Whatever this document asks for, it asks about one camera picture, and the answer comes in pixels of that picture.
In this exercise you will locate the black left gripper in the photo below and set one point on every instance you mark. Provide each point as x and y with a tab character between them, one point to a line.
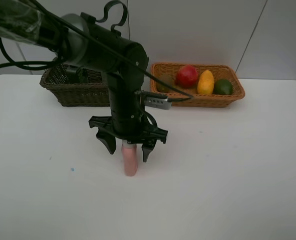
128	119

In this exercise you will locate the pink spray bottle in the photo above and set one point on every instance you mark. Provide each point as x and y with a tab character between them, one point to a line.
129	153

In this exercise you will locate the dark green pump bottle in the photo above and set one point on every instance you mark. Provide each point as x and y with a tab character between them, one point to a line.
76	75

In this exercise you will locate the red pomegranate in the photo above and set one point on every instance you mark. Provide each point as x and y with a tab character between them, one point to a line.
186	77

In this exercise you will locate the yellow mango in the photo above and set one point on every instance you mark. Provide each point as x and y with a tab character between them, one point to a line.
205	84

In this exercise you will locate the green lime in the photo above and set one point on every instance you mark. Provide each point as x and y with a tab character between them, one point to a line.
223	87

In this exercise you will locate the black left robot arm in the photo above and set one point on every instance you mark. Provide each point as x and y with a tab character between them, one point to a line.
80	41

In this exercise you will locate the dark brown wicker basket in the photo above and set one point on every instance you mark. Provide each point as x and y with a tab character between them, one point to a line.
91	94

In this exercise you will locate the orange wicker basket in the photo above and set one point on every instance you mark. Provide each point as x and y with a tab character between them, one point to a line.
208	101

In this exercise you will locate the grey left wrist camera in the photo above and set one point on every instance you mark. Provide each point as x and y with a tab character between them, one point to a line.
153	100

